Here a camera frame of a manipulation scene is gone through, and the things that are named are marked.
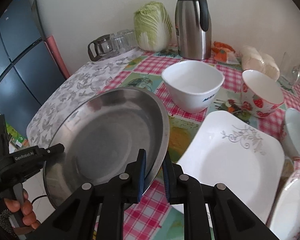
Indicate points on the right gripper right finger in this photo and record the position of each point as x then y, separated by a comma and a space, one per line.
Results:
210, 212

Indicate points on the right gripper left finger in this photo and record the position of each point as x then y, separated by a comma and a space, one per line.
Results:
96, 212

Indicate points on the pink floral round plate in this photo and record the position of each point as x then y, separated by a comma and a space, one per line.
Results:
285, 219

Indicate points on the white square plate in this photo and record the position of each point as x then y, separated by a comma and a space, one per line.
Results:
229, 151

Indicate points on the stainless steel round pan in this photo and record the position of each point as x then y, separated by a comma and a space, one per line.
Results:
104, 134

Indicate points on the light blue bowl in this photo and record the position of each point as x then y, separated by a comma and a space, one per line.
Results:
290, 134

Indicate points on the strawberry pattern bowl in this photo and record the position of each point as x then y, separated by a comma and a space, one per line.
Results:
260, 95

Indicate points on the white square bowl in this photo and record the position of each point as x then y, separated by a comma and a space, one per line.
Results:
192, 85

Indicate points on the gloved left hand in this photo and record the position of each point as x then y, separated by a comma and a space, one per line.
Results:
9, 207

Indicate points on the green cardboard box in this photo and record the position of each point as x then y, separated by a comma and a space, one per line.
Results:
16, 140

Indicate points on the pink checkered tablecloth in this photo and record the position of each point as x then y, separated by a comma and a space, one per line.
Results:
153, 218

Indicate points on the dark blue refrigerator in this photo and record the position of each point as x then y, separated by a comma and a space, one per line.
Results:
28, 71

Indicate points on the pink rolled mat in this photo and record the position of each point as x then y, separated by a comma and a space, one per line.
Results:
57, 56

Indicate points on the tall clear glass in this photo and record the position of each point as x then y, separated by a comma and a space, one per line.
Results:
289, 71

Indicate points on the bag of steamed buns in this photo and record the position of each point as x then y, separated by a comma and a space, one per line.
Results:
251, 59

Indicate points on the orange snack packet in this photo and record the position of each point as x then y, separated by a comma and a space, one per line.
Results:
224, 53

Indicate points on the clear drinking glass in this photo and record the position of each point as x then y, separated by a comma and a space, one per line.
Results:
119, 43
129, 34

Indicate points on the napa cabbage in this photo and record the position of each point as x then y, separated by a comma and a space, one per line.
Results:
153, 27

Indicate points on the stainless steel thermos jug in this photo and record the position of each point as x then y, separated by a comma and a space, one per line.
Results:
193, 29

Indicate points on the glass teapot black handle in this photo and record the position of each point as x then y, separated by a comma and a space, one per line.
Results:
100, 48

